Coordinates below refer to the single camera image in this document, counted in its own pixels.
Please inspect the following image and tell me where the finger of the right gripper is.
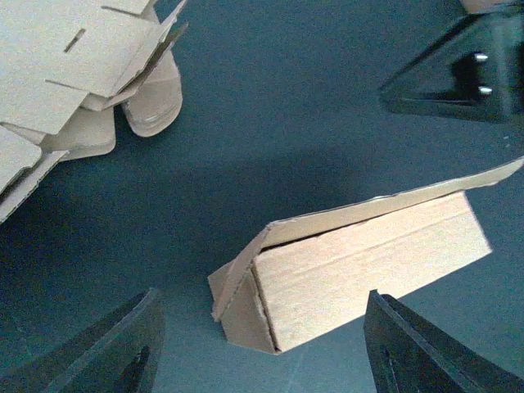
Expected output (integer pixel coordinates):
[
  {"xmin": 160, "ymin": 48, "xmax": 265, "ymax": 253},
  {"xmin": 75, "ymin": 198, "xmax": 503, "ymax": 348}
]
[{"xmin": 379, "ymin": 7, "xmax": 523, "ymax": 123}]

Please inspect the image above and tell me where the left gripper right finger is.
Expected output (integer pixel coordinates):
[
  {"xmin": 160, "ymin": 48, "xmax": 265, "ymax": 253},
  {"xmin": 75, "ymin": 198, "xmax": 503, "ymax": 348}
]
[{"xmin": 364, "ymin": 290, "xmax": 523, "ymax": 393}]

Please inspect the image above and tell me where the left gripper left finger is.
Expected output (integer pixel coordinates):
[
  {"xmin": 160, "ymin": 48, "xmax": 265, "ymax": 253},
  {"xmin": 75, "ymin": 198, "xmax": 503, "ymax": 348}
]
[{"xmin": 1, "ymin": 288, "xmax": 165, "ymax": 392}]

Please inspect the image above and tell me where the stack of flat cardboard blanks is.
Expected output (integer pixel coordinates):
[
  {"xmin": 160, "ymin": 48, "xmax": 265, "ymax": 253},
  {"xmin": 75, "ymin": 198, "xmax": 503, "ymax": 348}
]
[{"xmin": 1, "ymin": 4, "xmax": 185, "ymax": 219}]

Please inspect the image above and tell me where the cardboard box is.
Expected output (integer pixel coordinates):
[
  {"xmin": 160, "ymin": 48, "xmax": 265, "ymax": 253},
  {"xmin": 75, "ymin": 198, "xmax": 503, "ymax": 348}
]
[
  {"xmin": 459, "ymin": 0, "xmax": 513, "ymax": 14},
  {"xmin": 208, "ymin": 158, "xmax": 523, "ymax": 355}
]

